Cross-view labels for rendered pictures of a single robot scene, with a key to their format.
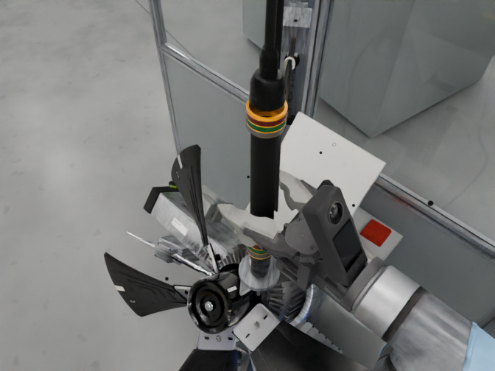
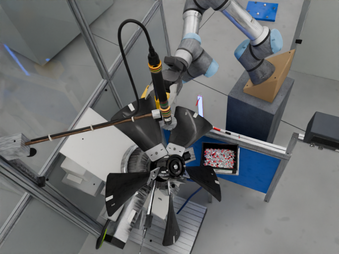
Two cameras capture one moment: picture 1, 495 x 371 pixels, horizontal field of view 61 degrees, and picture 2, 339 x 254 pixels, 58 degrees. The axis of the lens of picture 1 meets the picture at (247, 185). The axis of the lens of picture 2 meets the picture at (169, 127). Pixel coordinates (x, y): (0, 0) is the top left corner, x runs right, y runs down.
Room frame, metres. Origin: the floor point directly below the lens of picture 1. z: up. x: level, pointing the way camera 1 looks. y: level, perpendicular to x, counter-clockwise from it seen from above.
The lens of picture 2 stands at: (0.45, 0.68, 2.51)
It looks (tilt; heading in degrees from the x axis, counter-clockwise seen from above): 58 degrees down; 261
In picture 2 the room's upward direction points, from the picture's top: 13 degrees counter-clockwise
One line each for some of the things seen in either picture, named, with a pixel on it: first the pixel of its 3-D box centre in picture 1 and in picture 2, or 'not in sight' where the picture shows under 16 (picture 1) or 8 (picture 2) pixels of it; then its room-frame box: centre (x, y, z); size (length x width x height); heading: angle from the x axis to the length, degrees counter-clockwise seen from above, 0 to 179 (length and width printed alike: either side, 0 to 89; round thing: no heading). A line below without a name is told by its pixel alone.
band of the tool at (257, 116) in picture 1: (266, 116); (155, 66); (0.34, -0.02, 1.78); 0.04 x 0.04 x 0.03
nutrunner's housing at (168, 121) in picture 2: (262, 200); (161, 93); (0.34, -0.02, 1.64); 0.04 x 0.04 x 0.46
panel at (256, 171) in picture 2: not in sight; (217, 159); (0.02, -0.21, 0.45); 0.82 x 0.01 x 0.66; 136
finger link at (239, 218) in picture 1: (246, 231); (173, 98); (0.30, 0.00, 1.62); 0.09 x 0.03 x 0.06; 68
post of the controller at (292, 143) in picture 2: not in sight; (291, 143); (-0.29, 0.09, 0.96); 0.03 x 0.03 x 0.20; 46
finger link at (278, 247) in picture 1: (278, 237); (174, 84); (0.28, -0.04, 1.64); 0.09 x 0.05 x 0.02; 68
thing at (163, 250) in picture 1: (166, 252); (147, 220); (0.59, 0.22, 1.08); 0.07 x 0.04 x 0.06; 56
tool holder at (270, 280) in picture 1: (260, 252); (164, 117); (0.35, -0.02, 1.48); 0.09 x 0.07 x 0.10; 171
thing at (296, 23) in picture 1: (295, 28); (13, 146); (0.96, -0.12, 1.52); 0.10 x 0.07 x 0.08; 171
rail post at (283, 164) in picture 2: not in sight; (274, 181); (-0.29, 0.09, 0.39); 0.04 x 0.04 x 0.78; 46
